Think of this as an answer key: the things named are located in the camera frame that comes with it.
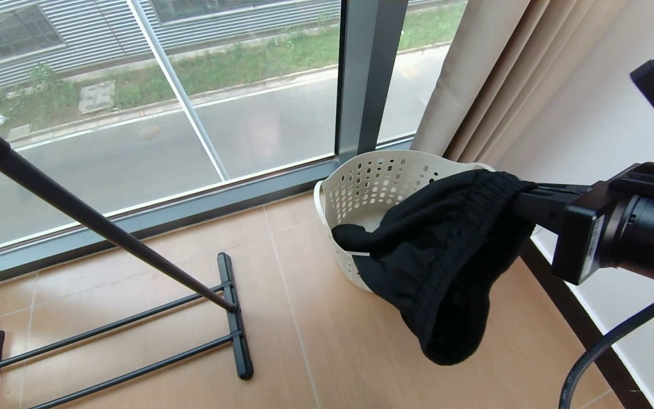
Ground window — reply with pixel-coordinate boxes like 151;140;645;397
0;0;467;290

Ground black clothes rack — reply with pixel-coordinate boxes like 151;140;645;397
0;102;254;409

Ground white laundry basket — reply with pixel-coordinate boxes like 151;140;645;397
313;150;495;293

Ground beige curtain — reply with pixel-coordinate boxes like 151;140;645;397
410;0;628;168

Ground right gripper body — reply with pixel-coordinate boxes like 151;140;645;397
551;193;654;287

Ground black cable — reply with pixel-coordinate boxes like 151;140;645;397
559;281;654;409

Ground black shorts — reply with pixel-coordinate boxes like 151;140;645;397
355;169;538;366

